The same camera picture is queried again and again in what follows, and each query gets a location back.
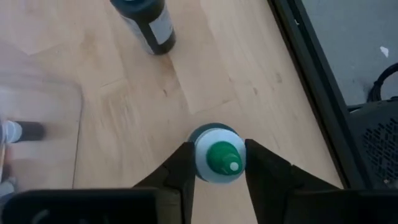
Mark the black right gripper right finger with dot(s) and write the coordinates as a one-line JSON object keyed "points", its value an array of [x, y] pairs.
{"points": [[267, 186]]}

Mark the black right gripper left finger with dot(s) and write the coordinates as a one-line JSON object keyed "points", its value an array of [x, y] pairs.
{"points": [[183, 174]]}

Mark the large green food coloring bottle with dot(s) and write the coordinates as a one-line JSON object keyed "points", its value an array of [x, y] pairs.
{"points": [[222, 155]]}

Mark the small white-capped coloring bottle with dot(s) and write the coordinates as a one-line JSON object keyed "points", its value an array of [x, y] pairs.
{"points": [[29, 131]]}

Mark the large black food coloring bottle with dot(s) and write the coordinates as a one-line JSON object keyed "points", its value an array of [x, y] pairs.
{"points": [[149, 28]]}

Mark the black vented computer case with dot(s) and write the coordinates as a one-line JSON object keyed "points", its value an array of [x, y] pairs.
{"points": [[373, 149]]}

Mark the clear plastic storage bin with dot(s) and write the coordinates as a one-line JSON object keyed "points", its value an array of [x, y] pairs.
{"points": [[37, 93]]}

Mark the white paper scrap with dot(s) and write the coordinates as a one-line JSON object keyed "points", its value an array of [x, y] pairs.
{"points": [[384, 51]]}

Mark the black aluminium table frame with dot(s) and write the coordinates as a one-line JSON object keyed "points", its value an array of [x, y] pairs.
{"points": [[311, 77]]}

